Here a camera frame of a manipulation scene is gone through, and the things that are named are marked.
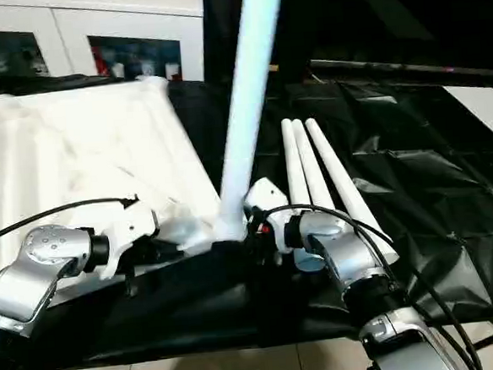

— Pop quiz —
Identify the white plastic table leg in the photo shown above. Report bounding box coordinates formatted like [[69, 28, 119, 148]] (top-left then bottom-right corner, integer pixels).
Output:
[[291, 116, 339, 215], [304, 113, 402, 271], [198, 0, 306, 248], [279, 116, 326, 275]]

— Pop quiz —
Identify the white plastic table top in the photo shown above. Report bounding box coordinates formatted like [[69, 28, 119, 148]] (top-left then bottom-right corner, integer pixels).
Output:
[[0, 69, 242, 313]]

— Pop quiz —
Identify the long black rod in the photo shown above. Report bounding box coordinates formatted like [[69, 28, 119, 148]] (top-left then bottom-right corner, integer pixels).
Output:
[[308, 46, 493, 95]]

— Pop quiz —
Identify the white glass-door cabinet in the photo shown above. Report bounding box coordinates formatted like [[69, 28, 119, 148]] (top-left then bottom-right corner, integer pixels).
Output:
[[0, 0, 209, 95]]

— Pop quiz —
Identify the white paper sheet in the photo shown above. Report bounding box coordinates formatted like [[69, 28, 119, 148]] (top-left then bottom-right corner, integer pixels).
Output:
[[441, 81, 493, 158]]

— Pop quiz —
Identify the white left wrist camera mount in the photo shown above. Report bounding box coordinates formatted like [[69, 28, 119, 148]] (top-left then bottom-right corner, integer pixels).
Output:
[[78, 193, 165, 283]]

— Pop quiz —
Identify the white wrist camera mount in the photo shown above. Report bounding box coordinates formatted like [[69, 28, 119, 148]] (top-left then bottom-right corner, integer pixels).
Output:
[[78, 193, 165, 283], [241, 175, 298, 258]]

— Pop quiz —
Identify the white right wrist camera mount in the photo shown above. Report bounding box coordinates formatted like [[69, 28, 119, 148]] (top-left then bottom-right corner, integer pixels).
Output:
[[241, 175, 298, 258]]

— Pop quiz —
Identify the black right camera cable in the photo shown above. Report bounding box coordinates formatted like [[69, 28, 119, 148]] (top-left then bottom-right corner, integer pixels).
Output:
[[251, 191, 485, 370]]

